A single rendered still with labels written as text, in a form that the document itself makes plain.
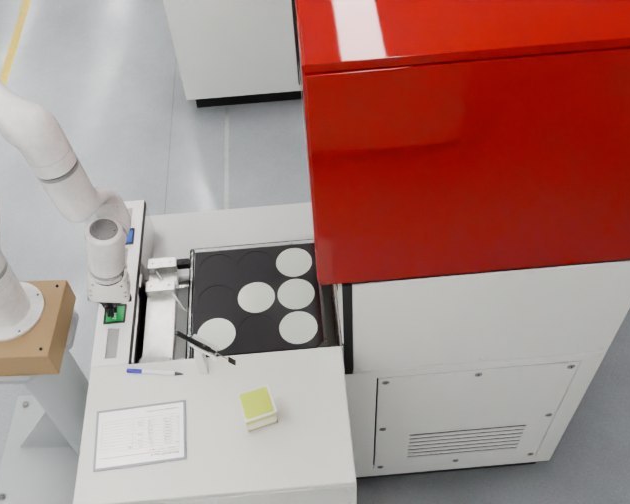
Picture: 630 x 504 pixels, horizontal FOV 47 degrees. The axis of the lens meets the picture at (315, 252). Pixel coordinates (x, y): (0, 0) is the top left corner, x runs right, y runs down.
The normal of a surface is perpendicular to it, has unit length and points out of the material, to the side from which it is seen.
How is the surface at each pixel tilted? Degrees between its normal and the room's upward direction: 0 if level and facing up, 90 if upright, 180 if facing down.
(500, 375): 90
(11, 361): 90
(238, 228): 0
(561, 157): 90
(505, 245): 90
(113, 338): 0
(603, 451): 0
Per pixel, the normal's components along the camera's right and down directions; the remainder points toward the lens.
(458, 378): 0.07, 0.78
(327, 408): -0.04, -0.61
